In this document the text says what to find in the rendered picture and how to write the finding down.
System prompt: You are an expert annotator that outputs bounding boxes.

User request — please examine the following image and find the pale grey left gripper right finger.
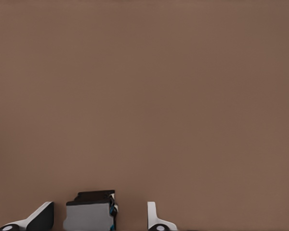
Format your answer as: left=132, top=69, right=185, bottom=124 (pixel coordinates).
left=147, top=201, right=178, bottom=231

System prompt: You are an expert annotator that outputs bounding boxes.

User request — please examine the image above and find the red button switch grey box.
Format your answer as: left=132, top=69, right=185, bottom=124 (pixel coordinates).
left=63, top=190, right=119, bottom=231

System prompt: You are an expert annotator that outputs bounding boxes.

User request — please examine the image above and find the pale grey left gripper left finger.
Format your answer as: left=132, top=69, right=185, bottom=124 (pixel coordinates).
left=0, top=201, right=55, bottom=231

